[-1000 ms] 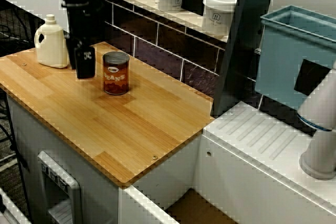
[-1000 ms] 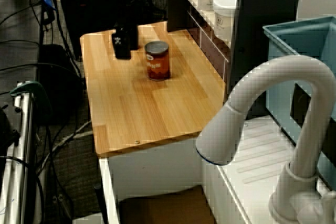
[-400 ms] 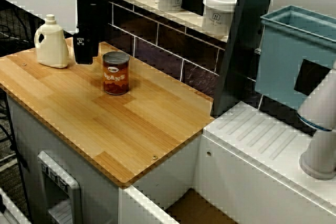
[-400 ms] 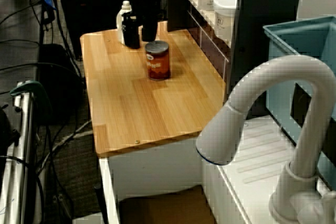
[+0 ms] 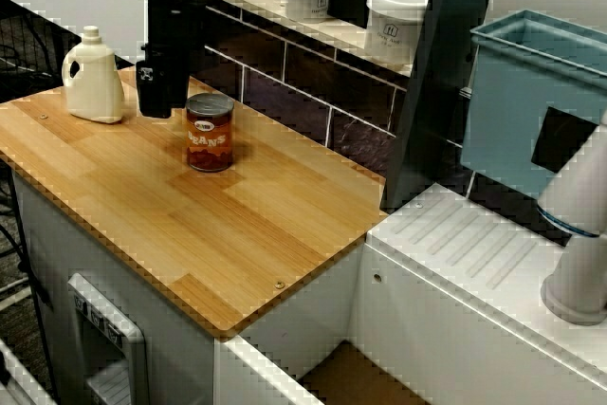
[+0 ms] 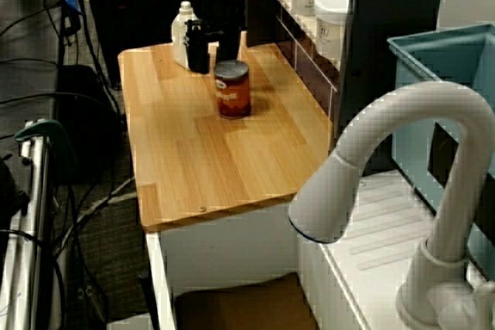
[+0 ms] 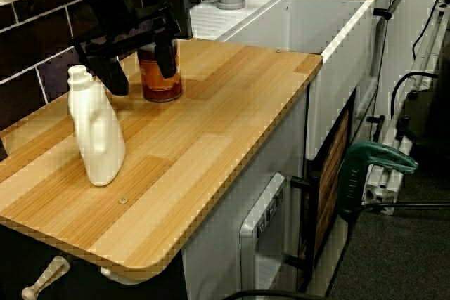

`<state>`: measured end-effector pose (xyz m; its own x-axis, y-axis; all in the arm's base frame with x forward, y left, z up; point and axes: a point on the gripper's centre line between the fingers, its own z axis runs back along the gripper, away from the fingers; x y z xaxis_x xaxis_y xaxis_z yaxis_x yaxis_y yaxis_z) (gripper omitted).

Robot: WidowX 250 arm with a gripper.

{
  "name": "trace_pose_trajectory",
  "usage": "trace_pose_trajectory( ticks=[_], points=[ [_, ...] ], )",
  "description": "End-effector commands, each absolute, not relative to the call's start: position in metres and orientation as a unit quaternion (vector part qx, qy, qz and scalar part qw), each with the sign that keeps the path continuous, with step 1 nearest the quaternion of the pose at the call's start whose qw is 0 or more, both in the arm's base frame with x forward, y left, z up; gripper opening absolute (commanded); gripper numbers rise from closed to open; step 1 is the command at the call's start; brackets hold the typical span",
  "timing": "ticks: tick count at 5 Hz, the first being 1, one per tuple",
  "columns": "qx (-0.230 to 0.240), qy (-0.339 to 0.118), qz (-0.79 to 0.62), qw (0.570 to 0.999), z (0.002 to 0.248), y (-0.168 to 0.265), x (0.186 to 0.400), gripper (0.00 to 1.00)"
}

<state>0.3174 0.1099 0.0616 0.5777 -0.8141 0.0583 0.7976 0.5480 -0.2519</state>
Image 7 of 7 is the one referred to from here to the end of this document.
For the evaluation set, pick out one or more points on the white rounded knob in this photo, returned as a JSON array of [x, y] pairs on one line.
[[119, 278]]

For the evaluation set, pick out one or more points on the white sink unit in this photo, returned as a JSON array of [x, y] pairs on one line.
[[334, 96]]

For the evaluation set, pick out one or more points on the black curved hoop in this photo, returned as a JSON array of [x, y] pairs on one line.
[[263, 292]]

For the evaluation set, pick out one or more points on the grey dispenser panel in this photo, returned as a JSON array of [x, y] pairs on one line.
[[246, 244]]

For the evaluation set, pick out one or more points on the orange beans can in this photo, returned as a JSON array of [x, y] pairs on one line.
[[158, 87]]

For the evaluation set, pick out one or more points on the cream detergent bottle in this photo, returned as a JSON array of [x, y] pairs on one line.
[[84, 110]]

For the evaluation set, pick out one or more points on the wood slat cabinet door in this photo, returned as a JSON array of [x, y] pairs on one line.
[[330, 173]]

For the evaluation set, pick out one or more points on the white oven cabinet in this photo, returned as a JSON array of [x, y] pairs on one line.
[[397, 40]]

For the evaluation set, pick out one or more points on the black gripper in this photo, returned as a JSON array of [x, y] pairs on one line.
[[116, 22]]

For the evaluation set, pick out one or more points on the white kitchen cabinet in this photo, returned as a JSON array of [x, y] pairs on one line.
[[218, 251]]

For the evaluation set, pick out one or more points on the green clamp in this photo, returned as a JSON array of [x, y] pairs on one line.
[[351, 180]]

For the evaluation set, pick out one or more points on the white aluminium frame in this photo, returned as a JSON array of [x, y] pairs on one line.
[[390, 177]]

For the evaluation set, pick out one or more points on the black equipment case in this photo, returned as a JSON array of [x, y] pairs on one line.
[[432, 121]]

